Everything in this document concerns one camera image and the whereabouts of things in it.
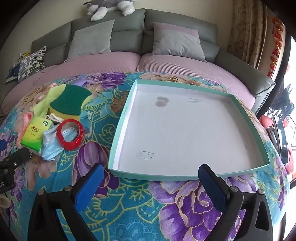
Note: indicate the blue face mask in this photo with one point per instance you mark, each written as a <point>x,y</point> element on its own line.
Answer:
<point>51,146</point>

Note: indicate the teal shallow cardboard tray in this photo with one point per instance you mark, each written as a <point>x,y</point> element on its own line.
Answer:
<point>168,130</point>

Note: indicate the grey left throw pillow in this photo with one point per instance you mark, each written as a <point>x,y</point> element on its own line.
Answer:
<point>91,40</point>

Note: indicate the red tape roll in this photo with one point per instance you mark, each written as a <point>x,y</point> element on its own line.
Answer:
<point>70,134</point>

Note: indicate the red plastic stool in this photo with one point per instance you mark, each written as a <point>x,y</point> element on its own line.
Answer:
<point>278,131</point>

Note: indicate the lime green cloth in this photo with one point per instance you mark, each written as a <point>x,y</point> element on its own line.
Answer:
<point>41,109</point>

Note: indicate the black white patterned pillow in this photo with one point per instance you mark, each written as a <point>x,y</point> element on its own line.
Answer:
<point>32,64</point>

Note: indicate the grey sofa with pink cover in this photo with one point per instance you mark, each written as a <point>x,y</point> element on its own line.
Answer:
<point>131,45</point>

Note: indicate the pink fluffy towel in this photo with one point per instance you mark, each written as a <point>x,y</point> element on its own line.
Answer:
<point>22,123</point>

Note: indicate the green yellow scrub sponge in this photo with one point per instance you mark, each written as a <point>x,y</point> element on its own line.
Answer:
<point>69,103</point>

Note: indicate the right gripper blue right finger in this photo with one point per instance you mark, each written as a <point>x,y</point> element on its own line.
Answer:
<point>216,188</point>

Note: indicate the grey pink right throw pillow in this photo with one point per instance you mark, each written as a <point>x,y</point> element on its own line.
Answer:
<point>177,41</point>

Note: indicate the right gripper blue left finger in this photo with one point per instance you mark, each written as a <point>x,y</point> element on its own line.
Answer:
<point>86,187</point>

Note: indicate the blue book on sofa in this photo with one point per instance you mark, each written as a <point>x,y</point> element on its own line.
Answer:
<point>13,74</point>

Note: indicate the red hanging decoration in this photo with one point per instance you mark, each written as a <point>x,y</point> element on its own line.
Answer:
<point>278,29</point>

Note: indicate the beige patterned curtain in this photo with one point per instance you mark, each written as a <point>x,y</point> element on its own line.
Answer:
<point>251,38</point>

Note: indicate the green tissue pack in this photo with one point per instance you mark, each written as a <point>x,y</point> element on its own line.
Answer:
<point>33,136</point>

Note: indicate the grey husky plush toy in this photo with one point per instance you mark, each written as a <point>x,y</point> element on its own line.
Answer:
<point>98,9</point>

